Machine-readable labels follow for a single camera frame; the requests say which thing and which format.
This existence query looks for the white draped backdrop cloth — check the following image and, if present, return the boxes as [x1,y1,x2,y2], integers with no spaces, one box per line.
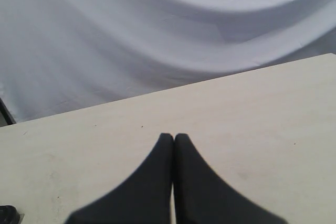
[1,0,335,122]

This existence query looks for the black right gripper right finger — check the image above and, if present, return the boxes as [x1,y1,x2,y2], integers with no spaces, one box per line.
[173,133,286,223]

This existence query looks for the small black object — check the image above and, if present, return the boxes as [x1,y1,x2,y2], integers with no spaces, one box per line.
[0,205,21,224]

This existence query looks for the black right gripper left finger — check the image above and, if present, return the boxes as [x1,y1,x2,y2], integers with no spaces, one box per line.
[66,133,173,223]

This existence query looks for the black backdrop frame pole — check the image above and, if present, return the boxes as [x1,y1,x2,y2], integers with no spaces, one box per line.
[1,99,16,125]

